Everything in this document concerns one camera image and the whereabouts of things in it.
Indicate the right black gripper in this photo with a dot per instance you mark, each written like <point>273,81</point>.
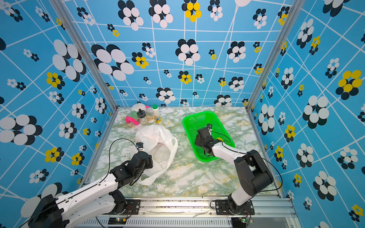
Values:
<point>197,141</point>

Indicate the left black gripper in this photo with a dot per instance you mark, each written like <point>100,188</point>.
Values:
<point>150,162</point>

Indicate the translucent white plastic bag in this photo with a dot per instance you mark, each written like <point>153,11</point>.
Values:
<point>161,145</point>

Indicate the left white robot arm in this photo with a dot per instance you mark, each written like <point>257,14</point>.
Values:
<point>103,196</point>

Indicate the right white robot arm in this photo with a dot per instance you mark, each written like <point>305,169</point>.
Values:
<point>253,174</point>

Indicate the green plastic basket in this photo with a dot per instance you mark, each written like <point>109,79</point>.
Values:
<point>192,123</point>

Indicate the glass jar black lid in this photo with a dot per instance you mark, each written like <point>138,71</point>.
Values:
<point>143,120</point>

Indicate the yellow tree shaped block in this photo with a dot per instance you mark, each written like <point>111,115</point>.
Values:
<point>157,119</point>

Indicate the pink green plush toy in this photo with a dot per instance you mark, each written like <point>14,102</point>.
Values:
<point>132,117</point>

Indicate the white bottle green cap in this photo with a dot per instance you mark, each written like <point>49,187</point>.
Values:
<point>156,110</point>

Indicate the white plush toy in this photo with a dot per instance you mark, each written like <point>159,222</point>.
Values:
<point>139,106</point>

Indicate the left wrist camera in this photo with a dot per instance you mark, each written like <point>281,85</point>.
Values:
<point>140,145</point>

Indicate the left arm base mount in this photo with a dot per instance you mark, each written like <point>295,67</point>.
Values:
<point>130,207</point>

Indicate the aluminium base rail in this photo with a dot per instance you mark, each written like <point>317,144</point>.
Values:
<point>198,212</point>

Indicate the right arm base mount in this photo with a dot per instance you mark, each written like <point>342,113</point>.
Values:
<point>227,207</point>

